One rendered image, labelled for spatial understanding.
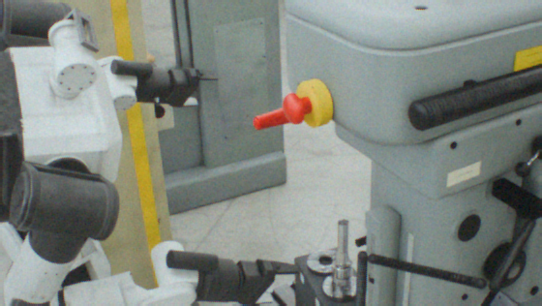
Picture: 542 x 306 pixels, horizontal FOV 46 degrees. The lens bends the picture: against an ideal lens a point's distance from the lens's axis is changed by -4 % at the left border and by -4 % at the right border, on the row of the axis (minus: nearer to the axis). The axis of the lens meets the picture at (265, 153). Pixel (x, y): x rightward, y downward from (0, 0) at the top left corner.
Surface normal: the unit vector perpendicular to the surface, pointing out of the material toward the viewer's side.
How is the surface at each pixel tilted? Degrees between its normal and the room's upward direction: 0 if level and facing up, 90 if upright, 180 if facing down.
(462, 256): 90
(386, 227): 90
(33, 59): 28
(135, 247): 90
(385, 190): 90
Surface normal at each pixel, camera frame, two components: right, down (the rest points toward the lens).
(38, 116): 0.30, -0.63
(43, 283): 0.30, 0.70
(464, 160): 0.48, 0.40
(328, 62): -0.88, 0.26
